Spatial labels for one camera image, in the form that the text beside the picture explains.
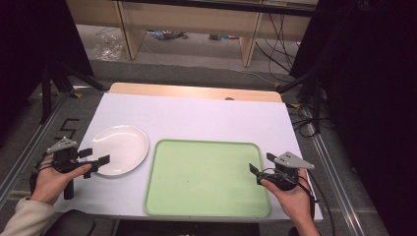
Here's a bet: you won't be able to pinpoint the clear plastic bag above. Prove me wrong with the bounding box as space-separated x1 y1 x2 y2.
92 30 125 62

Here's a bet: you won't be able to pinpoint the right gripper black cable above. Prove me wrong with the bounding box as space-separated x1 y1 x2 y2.
262 167 336 236

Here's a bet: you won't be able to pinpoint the person's left hand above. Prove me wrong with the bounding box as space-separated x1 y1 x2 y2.
30 153 93 207

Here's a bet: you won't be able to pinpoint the white plate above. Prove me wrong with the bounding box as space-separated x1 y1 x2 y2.
87 124 150 177

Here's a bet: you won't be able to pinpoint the white table cover sheet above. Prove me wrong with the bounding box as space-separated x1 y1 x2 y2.
53 91 325 222

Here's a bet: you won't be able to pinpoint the metal floor rail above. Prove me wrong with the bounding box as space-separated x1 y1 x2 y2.
303 107 366 236
0 93 68 206

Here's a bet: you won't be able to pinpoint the hanging black cables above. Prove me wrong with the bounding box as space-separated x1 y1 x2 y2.
255 13 301 75

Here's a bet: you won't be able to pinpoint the bundle of black floor cables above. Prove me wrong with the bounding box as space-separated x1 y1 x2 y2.
288 103 330 138

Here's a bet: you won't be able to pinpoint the wooden table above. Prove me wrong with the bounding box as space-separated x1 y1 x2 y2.
107 82 283 103

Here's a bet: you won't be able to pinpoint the person's right hand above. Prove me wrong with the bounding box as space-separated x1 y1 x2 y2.
260 168 318 228

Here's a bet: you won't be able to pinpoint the light wooden desk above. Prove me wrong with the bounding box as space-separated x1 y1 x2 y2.
66 0 318 69

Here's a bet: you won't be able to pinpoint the black chair seat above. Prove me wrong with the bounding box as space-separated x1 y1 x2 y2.
43 209 96 236

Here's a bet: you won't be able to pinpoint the green tray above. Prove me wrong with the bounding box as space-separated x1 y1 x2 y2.
144 139 272 218

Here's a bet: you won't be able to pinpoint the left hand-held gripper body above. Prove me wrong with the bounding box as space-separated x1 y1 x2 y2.
46 137 100 201

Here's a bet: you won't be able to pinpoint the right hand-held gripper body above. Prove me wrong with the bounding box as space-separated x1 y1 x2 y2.
261 150 316 192

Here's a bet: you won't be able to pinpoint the small brush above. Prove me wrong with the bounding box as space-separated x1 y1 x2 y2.
208 33 240 41

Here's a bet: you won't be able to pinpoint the black metal stand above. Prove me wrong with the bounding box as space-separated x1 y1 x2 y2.
39 60 110 125
277 70 325 135

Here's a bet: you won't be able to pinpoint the blue packet on floor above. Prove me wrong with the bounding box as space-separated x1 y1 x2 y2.
145 29 190 41

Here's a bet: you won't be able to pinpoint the black curtain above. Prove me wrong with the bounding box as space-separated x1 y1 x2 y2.
0 0 95 146
289 0 417 236

